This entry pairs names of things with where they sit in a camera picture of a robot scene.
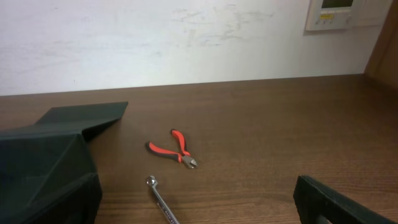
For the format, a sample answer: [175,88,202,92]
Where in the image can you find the small red side cutters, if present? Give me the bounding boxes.
[146,129,198,170]

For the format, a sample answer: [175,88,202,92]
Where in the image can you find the white wall thermostat panel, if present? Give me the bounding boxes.
[305,0,392,31]

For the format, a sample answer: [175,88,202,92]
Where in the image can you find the black open storage box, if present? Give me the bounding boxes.
[1,102,128,223]

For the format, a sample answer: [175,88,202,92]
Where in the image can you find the silver combination wrench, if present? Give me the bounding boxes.
[146,175,180,224]

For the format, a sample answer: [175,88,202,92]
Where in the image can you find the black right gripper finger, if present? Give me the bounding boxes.
[293,175,395,224]

